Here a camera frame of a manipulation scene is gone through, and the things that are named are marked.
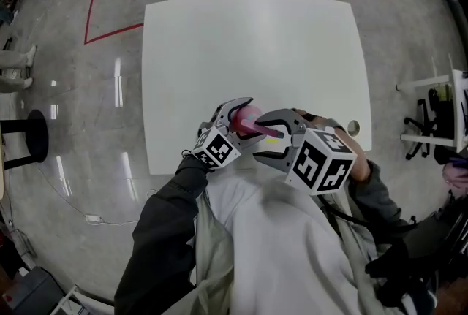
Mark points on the pink rounded object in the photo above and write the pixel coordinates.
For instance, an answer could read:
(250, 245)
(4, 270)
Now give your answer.
(455, 172)

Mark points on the white power adapter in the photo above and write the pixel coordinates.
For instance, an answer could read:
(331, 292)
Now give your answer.
(93, 218)

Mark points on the person's right forearm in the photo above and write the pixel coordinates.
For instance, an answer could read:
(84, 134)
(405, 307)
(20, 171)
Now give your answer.
(380, 196)

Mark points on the person's right hand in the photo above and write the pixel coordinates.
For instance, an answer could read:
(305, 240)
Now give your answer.
(351, 140)

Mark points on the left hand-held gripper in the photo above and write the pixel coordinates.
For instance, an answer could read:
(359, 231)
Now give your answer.
(215, 151)

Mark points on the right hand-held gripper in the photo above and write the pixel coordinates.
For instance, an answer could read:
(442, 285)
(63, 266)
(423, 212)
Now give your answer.
(318, 163)

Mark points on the black office chair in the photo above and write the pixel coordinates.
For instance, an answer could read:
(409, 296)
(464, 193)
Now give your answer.
(428, 123)

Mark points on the grey equipment case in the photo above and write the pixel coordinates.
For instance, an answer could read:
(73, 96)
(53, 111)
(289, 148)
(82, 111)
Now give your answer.
(29, 291)

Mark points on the black seat chair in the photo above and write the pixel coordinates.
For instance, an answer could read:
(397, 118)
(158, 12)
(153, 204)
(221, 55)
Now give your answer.
(431, 244)

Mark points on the pink spray bottle cap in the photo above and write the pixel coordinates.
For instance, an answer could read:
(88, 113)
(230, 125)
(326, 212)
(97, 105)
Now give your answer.
(270, 132)

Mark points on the person's torso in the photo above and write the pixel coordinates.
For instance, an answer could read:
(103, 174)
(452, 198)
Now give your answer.
(285, 251)

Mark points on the pink round container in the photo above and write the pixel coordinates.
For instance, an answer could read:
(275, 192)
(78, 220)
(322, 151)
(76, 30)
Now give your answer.
(242, 115)

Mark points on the person's left forearm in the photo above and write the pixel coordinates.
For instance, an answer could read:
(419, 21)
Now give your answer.
(164, 233)

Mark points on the white desk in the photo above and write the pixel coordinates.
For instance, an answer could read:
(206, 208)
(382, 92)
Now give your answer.
(459, 105)

